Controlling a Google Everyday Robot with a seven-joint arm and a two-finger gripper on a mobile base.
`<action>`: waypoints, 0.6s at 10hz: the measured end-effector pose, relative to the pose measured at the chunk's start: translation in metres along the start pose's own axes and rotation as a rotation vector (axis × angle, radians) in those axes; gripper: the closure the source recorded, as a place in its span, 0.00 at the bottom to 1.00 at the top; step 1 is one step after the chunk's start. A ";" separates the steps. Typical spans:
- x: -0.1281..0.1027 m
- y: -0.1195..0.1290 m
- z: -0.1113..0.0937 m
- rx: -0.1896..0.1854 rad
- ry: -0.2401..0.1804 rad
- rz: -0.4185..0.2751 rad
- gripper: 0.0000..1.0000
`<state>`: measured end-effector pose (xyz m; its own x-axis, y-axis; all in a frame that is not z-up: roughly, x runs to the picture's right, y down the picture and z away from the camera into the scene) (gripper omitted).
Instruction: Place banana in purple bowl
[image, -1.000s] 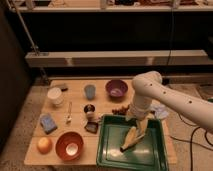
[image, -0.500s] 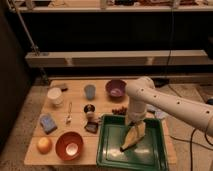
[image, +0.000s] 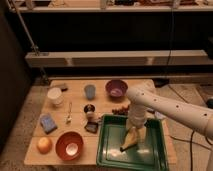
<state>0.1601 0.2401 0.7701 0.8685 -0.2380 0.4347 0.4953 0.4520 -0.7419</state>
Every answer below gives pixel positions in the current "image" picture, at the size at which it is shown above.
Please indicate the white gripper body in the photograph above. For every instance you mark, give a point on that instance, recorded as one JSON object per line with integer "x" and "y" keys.
{"x": 137, "y": 118}

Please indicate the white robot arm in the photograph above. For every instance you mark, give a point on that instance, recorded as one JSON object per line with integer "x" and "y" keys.
{"x": 198, "y": 118}

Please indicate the purple bowl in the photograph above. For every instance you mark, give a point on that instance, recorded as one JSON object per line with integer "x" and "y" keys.
{"x": 116, "y": 88}

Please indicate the orange-red bowl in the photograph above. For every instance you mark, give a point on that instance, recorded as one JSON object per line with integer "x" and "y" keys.
{"x": 69, "y": 146}

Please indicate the bunch of dark grapes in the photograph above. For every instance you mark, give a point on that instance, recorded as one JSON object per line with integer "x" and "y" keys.
{"x": 121, "y": 111}

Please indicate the light blue cloth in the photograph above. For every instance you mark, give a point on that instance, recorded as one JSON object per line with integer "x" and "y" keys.
{"x": 157, "y": 114}

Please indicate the green plastic tray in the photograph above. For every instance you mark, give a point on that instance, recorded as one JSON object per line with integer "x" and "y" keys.
{"x": 134, "y": 154}

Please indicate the small dark square block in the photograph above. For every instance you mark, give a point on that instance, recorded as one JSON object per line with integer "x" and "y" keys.
{"x": 91, "y": 127}

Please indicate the light blue cup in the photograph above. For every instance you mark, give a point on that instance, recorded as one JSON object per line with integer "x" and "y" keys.
{"x": 90, "y": 91}

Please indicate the metal spoon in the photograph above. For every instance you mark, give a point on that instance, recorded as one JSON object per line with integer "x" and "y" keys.
{"x": 69, "y": 117}

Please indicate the white metal shelf beam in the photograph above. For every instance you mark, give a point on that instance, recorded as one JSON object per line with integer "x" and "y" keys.
{"x": 118, "y": 58}

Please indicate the white cup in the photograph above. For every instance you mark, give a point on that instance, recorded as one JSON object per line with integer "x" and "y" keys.
{"x": 55, "y": 96}

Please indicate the blue sponge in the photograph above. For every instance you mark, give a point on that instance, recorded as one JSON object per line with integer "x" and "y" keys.
{"x": 47, "y": 123}

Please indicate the orange fruit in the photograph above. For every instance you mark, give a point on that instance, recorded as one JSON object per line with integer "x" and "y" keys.
{"x": 44, "y": 145}

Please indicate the diagonal metal pole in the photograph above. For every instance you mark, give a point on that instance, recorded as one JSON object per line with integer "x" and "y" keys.
{"x": 34, "y": 47}

